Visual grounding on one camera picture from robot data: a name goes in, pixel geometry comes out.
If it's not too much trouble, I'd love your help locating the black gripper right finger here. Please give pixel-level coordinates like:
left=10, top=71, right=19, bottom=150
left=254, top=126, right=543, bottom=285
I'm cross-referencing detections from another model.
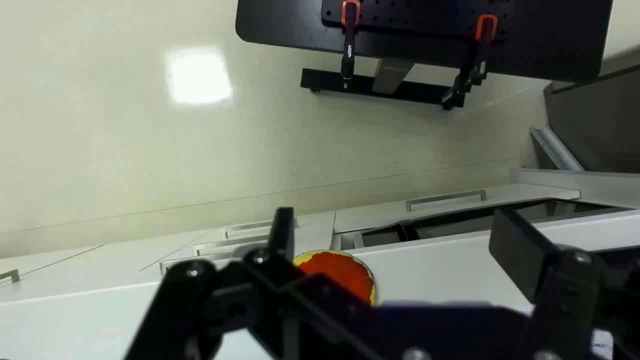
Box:
left=489, top=207, right=640, bottom=360

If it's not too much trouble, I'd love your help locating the white pulled-out drawer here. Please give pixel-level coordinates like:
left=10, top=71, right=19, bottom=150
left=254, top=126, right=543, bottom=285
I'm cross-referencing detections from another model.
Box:
left=330, top=187, right=585, bottom=253

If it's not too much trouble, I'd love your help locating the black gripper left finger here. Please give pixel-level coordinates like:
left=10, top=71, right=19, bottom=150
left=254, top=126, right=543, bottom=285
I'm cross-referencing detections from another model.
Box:
left=127, top=207, right=387, bottom=360

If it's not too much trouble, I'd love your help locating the white drawer countertop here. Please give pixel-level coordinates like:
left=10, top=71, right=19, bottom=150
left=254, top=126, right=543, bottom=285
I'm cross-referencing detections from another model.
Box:
left=142, top=210, right=336, bottom=278

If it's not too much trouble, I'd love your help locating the dark gray appliance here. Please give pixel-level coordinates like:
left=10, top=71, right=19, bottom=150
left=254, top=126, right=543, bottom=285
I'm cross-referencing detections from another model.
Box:
left=529, top=46, right=640, bottom=176

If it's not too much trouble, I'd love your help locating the red table tennis paddle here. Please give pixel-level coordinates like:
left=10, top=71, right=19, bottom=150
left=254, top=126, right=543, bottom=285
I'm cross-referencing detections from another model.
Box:
left=294, top=248, right=381, bottom=308

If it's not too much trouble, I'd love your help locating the orange black clamp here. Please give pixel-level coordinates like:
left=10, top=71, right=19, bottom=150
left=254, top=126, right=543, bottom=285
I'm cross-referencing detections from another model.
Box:
left=440, top=12, right=500, bottom=112
left=338, top=0, right=366, bottom=86

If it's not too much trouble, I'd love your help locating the white cabinet door panel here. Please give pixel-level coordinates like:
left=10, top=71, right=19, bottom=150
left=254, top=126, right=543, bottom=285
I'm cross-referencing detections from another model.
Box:
left=0, top=244, right=147, bottom=308

